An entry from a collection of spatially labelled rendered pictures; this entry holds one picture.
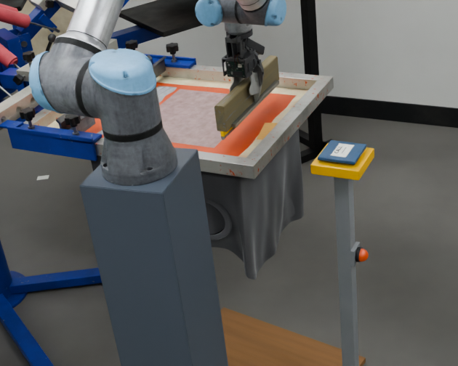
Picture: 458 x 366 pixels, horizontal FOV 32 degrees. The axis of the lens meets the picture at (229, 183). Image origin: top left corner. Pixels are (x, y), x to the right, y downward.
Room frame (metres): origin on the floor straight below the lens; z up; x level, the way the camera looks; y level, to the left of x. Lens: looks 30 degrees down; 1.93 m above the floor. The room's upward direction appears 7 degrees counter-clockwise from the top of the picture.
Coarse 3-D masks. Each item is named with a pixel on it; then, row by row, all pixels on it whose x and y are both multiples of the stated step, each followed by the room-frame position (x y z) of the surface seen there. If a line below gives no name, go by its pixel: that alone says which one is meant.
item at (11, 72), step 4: (8, 68) 2.50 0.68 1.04; (12, 68) 2.50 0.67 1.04; (16, 68) 2.49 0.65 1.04; (4, 72) 2.47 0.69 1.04; (8, 72) 2.47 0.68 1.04; (12, 72) 2.46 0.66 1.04; (16, 72) 2.46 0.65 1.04; (0, 76) 2.46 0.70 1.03; (4, 76) 2.45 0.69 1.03; (8, 76) 2.44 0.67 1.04; (12, 76) 2.43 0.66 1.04; (0, 80) 2.46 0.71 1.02; (4, 80) 2.45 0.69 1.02; (8, 80) 2.44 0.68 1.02; (12, 80) 2.44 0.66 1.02; (4, 84) 2.46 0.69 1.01; (8, 84) 2.45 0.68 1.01; (12, 84) 2.44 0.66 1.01; (16, 84) 2.43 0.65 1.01; (28, 84) 2.40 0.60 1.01; (8, 88) 2.45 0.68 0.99; (12, 88) 2.44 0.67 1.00; (16, 88) 2.43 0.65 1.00
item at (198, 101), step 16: (176, 96) 2.30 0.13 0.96; (192, 96) 2.29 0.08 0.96; (208, 96) 2.27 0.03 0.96; (224, 96) 2.26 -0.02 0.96; (272, 96) 2.21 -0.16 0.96; (288, 96) 2.20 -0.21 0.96; (176, 112) 2.18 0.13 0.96; (192, 112) 2.17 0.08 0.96; (208, 112) 2.15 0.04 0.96; (256, 112) 2.11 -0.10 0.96; (272, 112) 2.10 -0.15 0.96
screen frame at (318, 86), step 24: (168, 72) 2.47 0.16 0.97; (192, 72) 2.43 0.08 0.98; (216, 72) 2.38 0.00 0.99; (312, 96) 2.10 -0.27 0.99; (48, 120) 2.20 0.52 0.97; (288, 120) 1.96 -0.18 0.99; (96, 144) 1.96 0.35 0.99; (264, 144) 1.83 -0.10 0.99; (216, 168) 1.77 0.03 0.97; (240, 168) 1.74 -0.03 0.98
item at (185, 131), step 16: (96, 128) 2.14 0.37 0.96; (176, 128) 2.07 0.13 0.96; (192, 128) 2.05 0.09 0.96; (208, 128) 2.04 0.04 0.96; (240, 128) 2.02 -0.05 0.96; (256, 128) 2.00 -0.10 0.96; (176, 144) 1.96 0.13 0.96; (192, 144) 1.95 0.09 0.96; (208, 144) 1.94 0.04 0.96; (224, 144) 1.93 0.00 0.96; (240, 144) 1.92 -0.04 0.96
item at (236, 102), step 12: (264, 60) 2.16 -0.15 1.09; (276, 60) 2.18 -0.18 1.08; (252, 72) 2.09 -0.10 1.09; (264, 72) 2.10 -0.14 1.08; (276, 72) 2.17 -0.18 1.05; (240, 84) 2.01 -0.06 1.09; (264, 84) 2.10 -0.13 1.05; (228, 96) 1.94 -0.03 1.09; (240, 96) 1.96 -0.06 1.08; (252, 96) 2.03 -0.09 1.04; (216, 108) 1.89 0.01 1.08; (228, 108) 1.90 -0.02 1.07; (240, 108) 1.96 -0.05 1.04; (216, 120) 1.89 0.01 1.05; (228, 120) 1.89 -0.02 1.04
